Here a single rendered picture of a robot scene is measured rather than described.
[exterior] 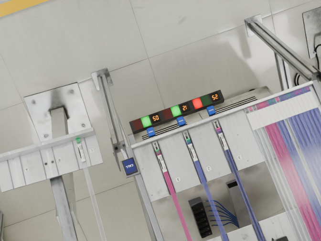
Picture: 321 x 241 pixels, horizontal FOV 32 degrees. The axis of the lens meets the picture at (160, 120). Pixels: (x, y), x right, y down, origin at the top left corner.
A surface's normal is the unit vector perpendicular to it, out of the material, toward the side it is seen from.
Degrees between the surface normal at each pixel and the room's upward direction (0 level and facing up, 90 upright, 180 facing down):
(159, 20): 0
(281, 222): 44
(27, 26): 0
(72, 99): 0
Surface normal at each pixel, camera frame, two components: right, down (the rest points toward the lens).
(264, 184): 0.19, 0.44
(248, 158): -0.05, -0.25
